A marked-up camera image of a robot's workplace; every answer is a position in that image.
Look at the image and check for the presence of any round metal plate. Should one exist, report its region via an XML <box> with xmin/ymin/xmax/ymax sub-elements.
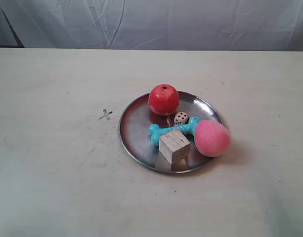
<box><xmin>119</xmin><ymin>91</ymin><xmax>224</xmax><ymax>174</ymax></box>

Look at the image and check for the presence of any turquoise bone toy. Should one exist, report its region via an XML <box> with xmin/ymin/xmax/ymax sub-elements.
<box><xmin>148</xmin><ymin>117</ymin><xmax>200</xmax><ymax>147</ymax></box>

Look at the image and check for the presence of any red apple toy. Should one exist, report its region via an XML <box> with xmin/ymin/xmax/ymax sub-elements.
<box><xmin>148</xmin><ymin>84</ymin><xmax>180</xmax><ymax>116</ymax></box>

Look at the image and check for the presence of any white dotted die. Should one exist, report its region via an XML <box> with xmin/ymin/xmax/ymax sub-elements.
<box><xmin>174</xmin><ymin>111</ymin><xmax>189</xmax><ymax>126</ymax></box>

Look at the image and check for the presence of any grey wooden cube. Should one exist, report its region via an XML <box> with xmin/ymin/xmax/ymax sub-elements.
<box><xmin>159</xmin><ymin>129</ymin><xmax>190</xmax><ymax>165</ymax></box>

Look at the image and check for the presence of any black cross mark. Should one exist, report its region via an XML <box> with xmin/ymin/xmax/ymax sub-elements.
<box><xmin>99</xmin><ymin>109</ymin><xmax>113</xmax><ymax>121</ymax></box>

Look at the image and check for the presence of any pink peach toy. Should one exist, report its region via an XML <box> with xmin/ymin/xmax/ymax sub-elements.
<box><xmin>194</xmin><ymin>120</ymin><xmax>231</xmax><ymax>157</ymax></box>

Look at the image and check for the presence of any white backdrop cloth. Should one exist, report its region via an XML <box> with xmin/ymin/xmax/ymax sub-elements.
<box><xmin>0</xmin><ymin>0</ymin><xmax>303</xmax><ymax>51</ymax></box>

